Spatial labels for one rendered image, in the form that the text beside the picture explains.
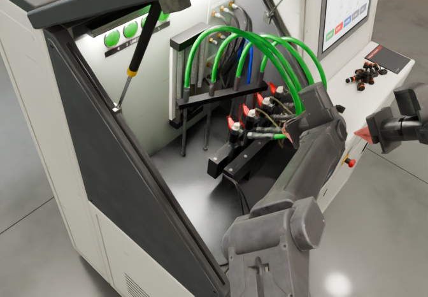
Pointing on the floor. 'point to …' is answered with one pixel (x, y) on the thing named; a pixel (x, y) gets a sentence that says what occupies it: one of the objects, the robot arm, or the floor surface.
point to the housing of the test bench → (48, 97)
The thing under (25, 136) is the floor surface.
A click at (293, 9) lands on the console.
